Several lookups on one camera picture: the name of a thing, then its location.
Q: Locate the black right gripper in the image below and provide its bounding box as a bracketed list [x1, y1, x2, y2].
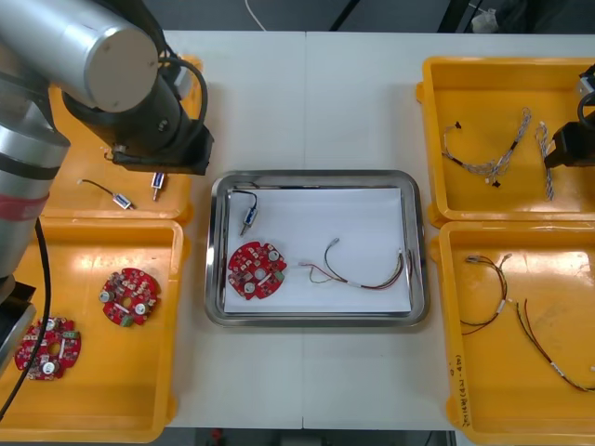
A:
[543, 121, 595, 170]

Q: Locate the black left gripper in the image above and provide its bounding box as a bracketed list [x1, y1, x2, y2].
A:
[111, 121, 215, 177]

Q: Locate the blue-white twisted wire harness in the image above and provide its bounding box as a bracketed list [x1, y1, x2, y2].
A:
[440, 106, 533, 190]
[533, 120, 559, 203]

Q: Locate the metal solenoid with blue label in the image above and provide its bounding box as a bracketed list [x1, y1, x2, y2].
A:
[76, 178, 136, 211]
[151, 171, 169, 202]
[231, 189, 260, 233]

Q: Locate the round red circuit board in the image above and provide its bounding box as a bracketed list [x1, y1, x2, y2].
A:
[226, 240, 289, 302]
[13, 315, 84, 382]
[99, 267, 162, 329]

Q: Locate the steel tray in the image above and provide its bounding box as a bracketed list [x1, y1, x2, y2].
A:
[203, 169, 430, 330]

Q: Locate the red black green wire harness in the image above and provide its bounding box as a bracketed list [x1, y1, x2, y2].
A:
[297, 237, 406, 293]
[459, 253, 513, 336]
[514, 296, 595, 394]

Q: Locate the yellow-orange plastic bin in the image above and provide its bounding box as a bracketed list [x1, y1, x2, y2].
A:
[415, 56, 595, 229]
[0, 217, 192, 445]
[430, 220, 595, 446]
[46, 54, 209, 228]

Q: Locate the white floor cable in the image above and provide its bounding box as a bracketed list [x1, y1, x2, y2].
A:
[244, 0, 270, 33]

